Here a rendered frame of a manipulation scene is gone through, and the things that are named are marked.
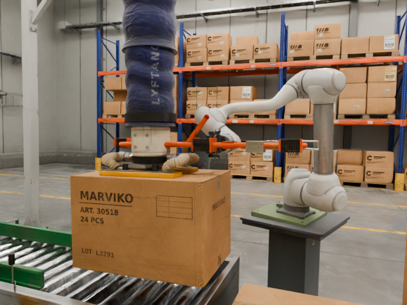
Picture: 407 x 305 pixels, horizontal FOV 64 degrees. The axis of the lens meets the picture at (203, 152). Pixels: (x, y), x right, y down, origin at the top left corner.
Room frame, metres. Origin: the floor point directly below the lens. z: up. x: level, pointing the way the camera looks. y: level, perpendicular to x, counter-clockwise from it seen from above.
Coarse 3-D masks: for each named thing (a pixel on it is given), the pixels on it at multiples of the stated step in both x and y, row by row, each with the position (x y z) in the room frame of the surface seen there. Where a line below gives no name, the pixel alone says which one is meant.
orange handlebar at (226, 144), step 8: (120, 144) 1.46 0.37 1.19; (128, 144) 1.45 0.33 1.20; (168, 144) 1.38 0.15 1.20; (176, 144) 1.37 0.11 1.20; (184, 144) 1.36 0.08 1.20; (216, 144) 1.31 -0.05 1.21; (224, 144) 1.30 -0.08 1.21; (232, 144) 1.29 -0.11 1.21; (240, 144) 1.28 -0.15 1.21; (264, 144) 1.25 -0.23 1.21; (272, 144) 1.24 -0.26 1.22; (304, 144) 1.21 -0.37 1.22
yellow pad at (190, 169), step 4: (132, 168) 1.53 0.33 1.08; (136, 168) 1.52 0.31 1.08; (140, 168) 1.51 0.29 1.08; (144, 168) 1.51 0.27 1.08; (160, 168) 1.48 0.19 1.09; (176, 168) 1.47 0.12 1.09; (180, 168) 1.46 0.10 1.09; (184, 168) 1.45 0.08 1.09; (188, 168) 1.46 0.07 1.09; (192, 168) 1.46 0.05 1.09; (196, 168) 1.50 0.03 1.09; (184, 172) 1.44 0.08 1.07; (188, 172) 1.43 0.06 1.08; (192, 172) 1.45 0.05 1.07
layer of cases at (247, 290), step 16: (256, 288) 1.46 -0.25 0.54; (272, 288) 1.46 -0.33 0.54; (240, 304) 1.31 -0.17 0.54; (256, 304) 1.31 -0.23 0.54; (272, 304) 1.32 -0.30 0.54; (288, 304) 1.32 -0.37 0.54; (304, 304) 1.32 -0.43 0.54; (320, 304) 1.32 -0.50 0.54; (336, 304) 1.33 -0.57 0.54; (352, 304) 1.33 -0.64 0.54
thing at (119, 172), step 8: (120, 168) 1.42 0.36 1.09; (128, 168) 1.37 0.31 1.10; (152, 168) 1.32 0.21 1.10; (120, 176) 1.33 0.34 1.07; (128, 176) 1.31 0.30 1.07; (136, 176) 1.30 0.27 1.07; (144, 176) 1.29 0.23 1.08; (152, 176) 1.28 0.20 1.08; (160, 176) 1.27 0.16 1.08; (168, 176) 1.25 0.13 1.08; (176, 176) 1.29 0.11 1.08
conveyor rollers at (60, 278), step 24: (0, 240) 2.02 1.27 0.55; (24, 240) 2.06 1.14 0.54; (24, 264) 1.66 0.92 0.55; (48, 264) 1.68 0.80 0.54; (72, 264) 1.71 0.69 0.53; (48, 288) 1.44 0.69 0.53; (72, 288) 1.45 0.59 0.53; (96, 288) 1.48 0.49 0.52; (168, 288) 1.43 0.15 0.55; (192, 288) 1.44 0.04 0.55
